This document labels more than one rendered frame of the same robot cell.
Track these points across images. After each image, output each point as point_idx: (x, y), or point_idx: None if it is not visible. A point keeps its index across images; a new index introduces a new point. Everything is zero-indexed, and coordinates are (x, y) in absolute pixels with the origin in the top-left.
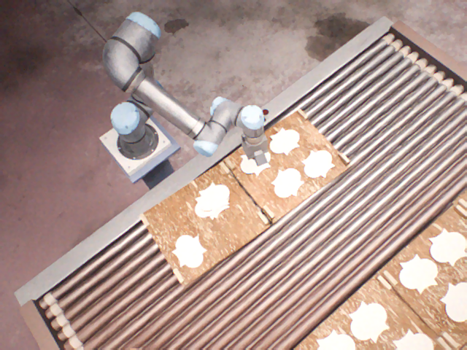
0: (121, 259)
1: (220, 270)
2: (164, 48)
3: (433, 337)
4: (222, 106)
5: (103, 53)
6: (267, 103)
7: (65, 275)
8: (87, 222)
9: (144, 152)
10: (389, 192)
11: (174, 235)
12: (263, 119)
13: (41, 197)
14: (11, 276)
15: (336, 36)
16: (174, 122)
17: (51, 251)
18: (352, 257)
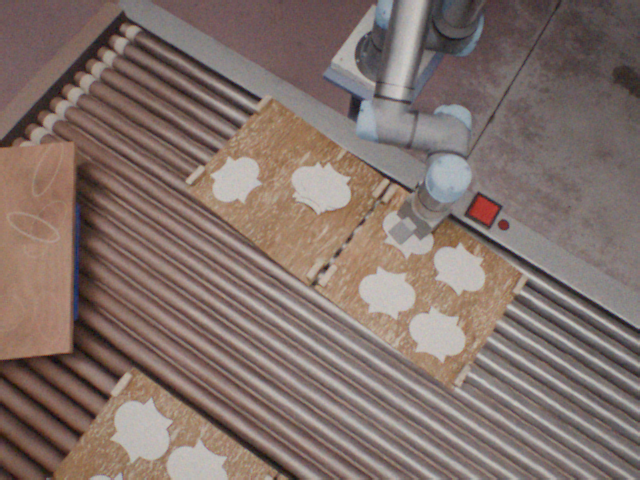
0: (203, 97)
1: (222, 231)
2: (584, 78)
3: None
4: (451, 122)
5: None
6: (521, 223)
7: (166, 38)
8: (300, 77)
9: (370, 71)
10: (426, 467)
11: (253, 151)
12: (452, 200)
13: (313, 13)
14: (211, 23)
15: None
16: (384, 48)
17: (252, 52)
18: (301, 427)
